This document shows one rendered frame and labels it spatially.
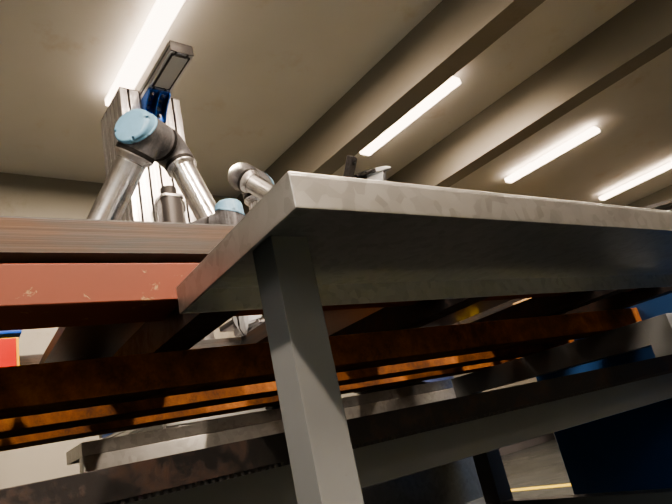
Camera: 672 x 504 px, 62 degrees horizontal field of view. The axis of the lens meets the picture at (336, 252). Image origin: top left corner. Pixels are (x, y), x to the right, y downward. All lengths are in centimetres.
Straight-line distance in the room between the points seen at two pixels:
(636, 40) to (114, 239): 470
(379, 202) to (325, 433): 20
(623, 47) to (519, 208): 457
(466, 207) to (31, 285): 45
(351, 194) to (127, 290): 33
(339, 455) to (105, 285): 33
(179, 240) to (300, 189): 34
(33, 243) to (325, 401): 37
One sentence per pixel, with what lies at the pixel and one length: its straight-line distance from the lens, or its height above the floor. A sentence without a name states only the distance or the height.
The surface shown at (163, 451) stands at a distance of 148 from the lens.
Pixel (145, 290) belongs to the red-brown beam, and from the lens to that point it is 69.
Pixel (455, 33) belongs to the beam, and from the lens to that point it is 409.
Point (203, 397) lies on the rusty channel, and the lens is 106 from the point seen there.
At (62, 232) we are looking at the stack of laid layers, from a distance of 70.
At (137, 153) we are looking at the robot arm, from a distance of 174.
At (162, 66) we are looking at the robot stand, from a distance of 229.
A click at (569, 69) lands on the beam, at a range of 531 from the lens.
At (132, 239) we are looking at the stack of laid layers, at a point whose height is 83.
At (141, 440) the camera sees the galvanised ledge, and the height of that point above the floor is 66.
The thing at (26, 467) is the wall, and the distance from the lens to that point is 475.
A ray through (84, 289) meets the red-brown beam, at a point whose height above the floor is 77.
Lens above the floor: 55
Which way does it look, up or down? 18 degrees up
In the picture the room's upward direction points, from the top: 13 degrees counter-clockwise
